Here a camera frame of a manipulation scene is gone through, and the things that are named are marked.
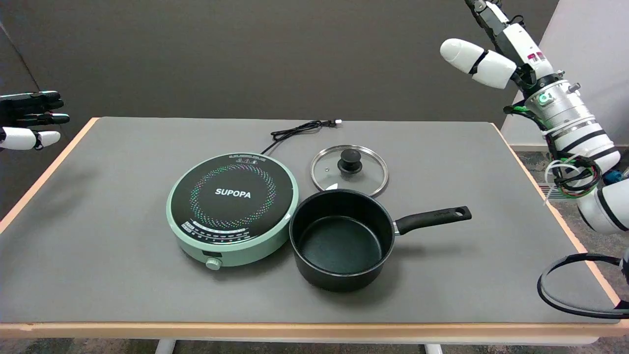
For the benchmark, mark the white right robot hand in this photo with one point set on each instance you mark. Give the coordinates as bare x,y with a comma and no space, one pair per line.
521,42

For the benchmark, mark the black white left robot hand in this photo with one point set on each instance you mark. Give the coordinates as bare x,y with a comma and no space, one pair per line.
24,137

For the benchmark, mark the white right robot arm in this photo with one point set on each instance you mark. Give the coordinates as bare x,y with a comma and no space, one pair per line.
570,118

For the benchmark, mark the grey table mat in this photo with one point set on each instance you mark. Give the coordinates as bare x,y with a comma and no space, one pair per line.
123,221

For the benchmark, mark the floor vent grille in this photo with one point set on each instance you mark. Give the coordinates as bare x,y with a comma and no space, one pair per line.
550,191

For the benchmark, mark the glass lid with black knob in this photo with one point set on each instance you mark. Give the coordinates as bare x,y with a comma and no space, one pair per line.
350,160

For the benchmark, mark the green SUPOPA induction cooker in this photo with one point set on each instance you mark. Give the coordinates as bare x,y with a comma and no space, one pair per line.
231,196

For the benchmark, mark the white table leg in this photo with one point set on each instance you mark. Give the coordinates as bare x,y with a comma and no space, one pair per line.
165,347
433,349

